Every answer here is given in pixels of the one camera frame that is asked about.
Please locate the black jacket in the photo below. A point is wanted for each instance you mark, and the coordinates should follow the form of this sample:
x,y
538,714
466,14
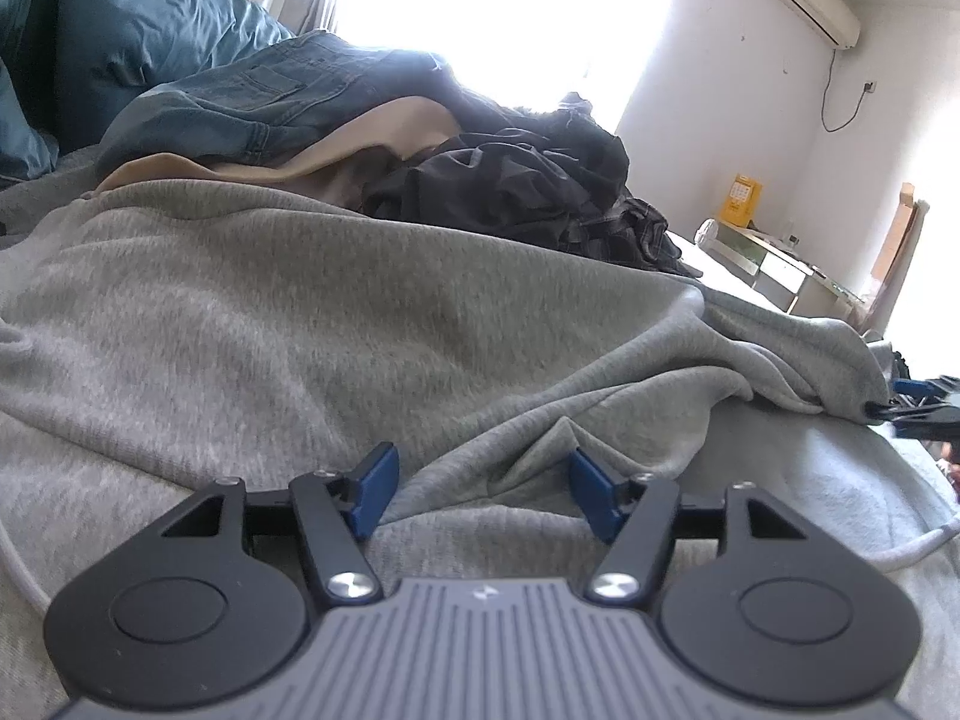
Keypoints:
x,y
510,180

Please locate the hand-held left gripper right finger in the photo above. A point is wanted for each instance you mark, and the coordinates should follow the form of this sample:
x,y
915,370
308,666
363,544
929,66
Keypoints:
x,y
592,499

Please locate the window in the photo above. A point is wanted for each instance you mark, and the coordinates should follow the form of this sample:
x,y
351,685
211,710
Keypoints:
x,y
510,15

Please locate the tall cardboard panel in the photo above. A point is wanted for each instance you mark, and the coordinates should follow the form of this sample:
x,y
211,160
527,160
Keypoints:
x,y
900,255

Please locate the plaid shirt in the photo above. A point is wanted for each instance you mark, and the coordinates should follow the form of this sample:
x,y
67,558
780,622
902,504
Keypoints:
x,y
637,236

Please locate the small white fan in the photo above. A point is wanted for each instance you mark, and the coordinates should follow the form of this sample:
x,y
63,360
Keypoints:
x,y
707,232

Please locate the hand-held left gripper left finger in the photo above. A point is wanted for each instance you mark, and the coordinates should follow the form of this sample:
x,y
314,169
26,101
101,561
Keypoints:
x,y
375,487

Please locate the yellow box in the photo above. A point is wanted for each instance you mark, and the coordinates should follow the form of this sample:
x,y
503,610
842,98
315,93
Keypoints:
x,y
741,199

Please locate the blue denim jeans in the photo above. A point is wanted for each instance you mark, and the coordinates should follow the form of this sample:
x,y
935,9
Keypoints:
x,y
262,97

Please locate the white desk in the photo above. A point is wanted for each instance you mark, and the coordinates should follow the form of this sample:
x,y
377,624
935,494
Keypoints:
x,y
780,270

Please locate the beige jacket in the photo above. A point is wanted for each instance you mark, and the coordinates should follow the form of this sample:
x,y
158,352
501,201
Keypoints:
x,y
360,142

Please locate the grey hoodie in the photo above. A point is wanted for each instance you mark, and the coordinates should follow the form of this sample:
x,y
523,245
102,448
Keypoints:
x,y
300,330

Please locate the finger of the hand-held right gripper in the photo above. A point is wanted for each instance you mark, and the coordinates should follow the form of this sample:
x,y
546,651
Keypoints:
x,y
916,386
922,420

